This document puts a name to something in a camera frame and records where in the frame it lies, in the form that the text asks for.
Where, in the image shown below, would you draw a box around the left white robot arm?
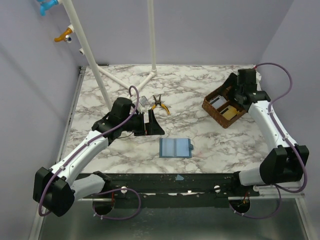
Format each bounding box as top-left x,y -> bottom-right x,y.
33,97 -> 165,217

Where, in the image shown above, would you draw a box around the white packets in basket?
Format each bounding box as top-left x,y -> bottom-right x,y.
211,96 -> 227,108

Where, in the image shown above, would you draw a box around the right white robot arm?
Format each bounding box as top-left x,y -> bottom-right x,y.
223,68 -> 310,196

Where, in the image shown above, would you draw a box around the gold striped credit card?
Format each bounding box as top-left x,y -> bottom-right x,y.
220,106 -> 232,115

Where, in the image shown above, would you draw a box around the white PVC pipe frame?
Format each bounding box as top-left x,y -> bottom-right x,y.
72,0 -> 158,105

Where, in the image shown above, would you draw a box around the brown woven basket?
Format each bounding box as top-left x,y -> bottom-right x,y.
202,73 -> 247,129

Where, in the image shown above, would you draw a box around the white striped credit card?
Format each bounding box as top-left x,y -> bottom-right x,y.
211,96 -> 227,107

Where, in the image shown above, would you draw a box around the yellow handled pliers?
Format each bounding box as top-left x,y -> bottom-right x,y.
151,94 -> 171,115

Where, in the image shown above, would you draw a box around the blue card holder wallet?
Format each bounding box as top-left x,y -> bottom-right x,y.
159,138 -> 194,159

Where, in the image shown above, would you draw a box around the gold VIP credit card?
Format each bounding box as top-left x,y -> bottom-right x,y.
222,106 -> 239,121

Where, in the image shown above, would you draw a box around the aluminium extrusion rail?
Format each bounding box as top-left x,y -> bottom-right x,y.
257,181 -> 306,200

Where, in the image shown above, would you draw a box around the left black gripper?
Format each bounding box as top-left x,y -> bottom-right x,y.
121,109 -> 165,137

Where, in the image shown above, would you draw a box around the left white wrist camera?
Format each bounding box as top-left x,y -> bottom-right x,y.
139,95 -> 148,109

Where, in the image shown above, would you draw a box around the orange brass tap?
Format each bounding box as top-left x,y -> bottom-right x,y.
54,24 -> 74,43

